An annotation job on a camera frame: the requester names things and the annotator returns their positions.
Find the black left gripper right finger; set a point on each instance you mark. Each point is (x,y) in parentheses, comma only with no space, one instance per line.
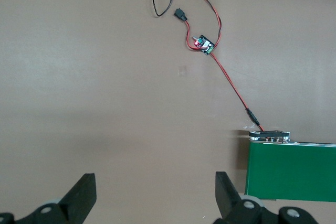
(227,200)

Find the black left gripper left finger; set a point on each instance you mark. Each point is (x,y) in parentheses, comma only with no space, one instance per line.
(76,203)

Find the green conveyor belt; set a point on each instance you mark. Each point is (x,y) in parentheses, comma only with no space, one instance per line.
(288,171)

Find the small green controller board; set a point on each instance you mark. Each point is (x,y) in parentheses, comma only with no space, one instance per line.
(206,44)

